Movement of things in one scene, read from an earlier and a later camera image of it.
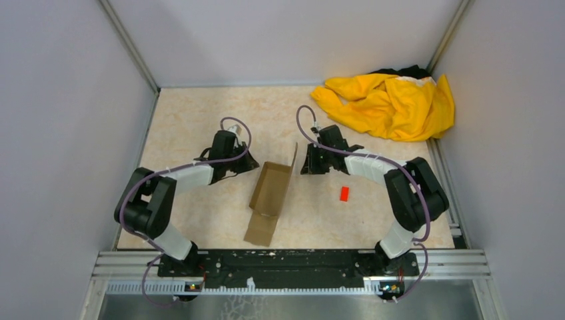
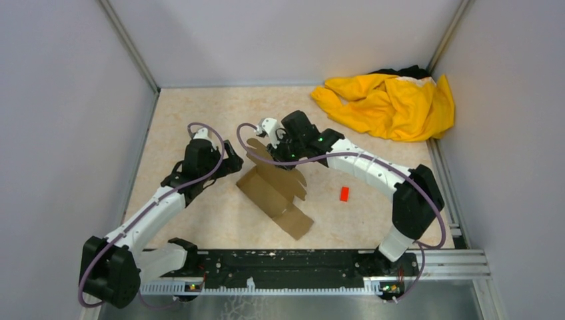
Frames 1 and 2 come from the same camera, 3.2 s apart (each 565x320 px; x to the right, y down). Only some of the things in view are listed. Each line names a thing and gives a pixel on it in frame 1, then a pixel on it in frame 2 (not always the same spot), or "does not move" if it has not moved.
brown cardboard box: (267, 201) -> (274, 189)
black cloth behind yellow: (414, 72) does not move
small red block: (344, 194) does not move
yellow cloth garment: (394, 107) does not move
